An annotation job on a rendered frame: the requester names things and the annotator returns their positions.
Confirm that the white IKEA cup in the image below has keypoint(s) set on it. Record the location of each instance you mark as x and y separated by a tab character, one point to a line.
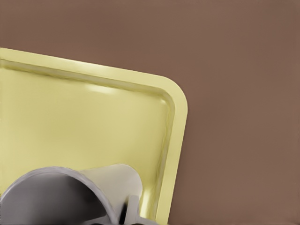
110	180

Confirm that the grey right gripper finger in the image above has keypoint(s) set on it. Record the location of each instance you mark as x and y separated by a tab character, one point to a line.
134	208

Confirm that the pale yellow plastic tray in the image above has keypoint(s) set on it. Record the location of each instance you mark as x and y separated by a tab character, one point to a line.
70	122

